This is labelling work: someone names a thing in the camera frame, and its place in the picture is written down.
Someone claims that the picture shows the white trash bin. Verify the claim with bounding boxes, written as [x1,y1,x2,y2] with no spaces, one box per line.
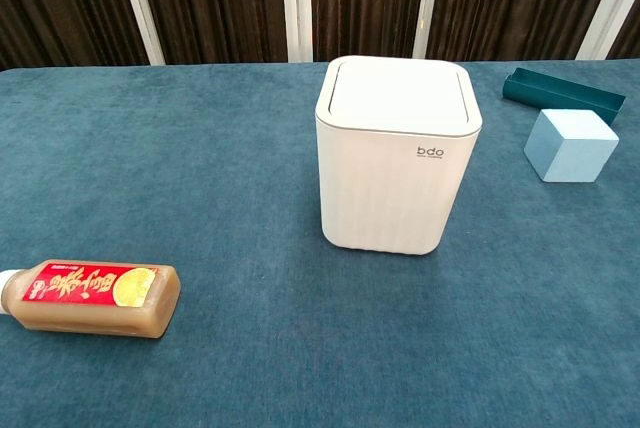
[314,54,484,257]

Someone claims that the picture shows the dark teal long box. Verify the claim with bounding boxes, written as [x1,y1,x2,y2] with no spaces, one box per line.
[501,66,627,126]

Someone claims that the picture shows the blue velvet table cloth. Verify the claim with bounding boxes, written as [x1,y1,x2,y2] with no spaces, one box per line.
[0,60,640,428]

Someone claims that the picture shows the dark brown pleated curtain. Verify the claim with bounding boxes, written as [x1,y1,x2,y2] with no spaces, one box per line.
[0,0,640,71]

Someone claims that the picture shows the brown juice bottle red label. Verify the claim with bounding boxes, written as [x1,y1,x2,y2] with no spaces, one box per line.
[0,259,182,340]

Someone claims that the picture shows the light blue cube box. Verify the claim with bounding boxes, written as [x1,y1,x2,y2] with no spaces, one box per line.
[523,108,620,184]

